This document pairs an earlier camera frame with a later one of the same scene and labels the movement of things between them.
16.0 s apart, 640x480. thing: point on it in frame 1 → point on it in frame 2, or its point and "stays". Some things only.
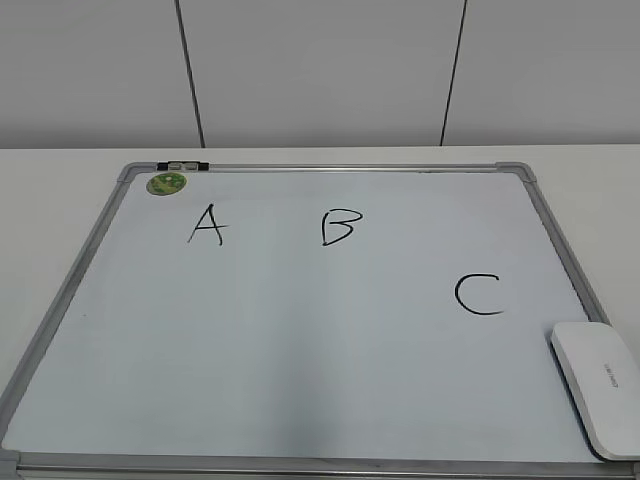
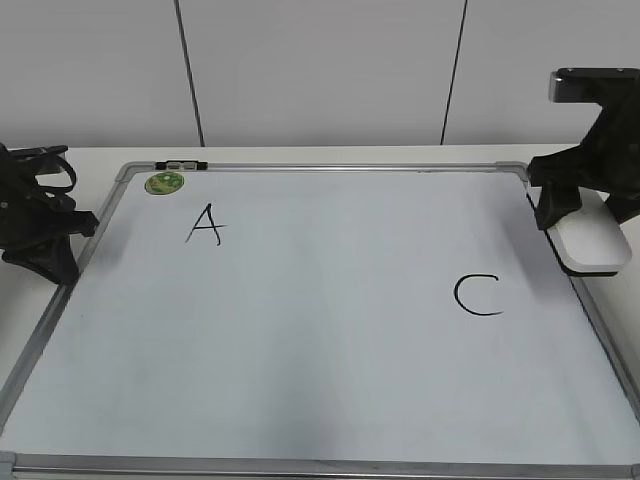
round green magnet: x=165 y=184 stays
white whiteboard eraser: x=602 y=376 → x=591 y=242
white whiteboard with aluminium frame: x=372 y=321 stays
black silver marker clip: x=183 y=166 stays
